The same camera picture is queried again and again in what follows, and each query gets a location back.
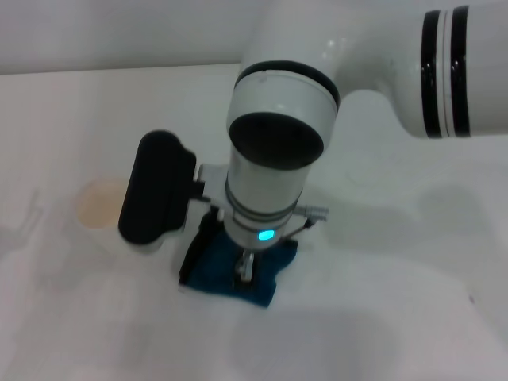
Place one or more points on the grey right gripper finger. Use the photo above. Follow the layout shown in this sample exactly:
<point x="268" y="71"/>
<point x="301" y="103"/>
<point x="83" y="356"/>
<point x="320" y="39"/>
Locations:
<point x="246" y="268"/>

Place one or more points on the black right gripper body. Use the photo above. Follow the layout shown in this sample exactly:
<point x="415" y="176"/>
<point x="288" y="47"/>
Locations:
<point x="212" y="223"/>

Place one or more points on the blue rag with black trim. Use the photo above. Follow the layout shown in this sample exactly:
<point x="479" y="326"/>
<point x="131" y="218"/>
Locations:
<point x="214" y="274"/>

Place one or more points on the translucent plastic cup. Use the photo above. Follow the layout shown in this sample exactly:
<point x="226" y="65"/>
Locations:
<point x="97" y="204"/>

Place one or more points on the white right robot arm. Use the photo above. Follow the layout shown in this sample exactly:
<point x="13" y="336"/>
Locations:
<point x="278" y="119"/>

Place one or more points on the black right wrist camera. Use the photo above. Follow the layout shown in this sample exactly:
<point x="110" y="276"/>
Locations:
<point x="155" y="190"/>

